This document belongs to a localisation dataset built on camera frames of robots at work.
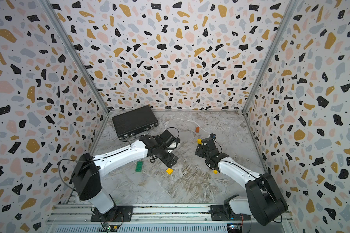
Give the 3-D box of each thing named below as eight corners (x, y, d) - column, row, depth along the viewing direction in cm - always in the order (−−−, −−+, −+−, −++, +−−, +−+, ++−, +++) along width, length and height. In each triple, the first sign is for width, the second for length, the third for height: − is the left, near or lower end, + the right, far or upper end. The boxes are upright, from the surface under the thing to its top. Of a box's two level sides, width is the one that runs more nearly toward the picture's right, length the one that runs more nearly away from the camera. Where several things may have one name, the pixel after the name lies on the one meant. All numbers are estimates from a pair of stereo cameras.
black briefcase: (120, 142, 104) (118, 137, 99) (113, 122, 116) (111, 117, 111) (159, 126, 114) (158, 121, 109) (149, 109, 126) (148, 104, 121)
